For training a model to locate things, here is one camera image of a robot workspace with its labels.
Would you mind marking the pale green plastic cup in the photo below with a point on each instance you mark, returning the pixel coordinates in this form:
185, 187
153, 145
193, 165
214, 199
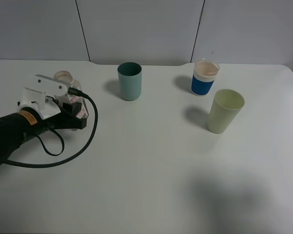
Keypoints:
227, 103

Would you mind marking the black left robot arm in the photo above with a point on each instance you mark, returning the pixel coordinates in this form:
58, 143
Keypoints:
22, 126

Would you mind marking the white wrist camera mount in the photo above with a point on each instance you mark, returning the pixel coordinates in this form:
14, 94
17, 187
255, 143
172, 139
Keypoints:
38, 93

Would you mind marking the teal plastic cup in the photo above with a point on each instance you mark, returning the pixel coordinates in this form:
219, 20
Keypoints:
130, 80

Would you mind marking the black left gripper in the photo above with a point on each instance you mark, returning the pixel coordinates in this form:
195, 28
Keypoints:
72, 116

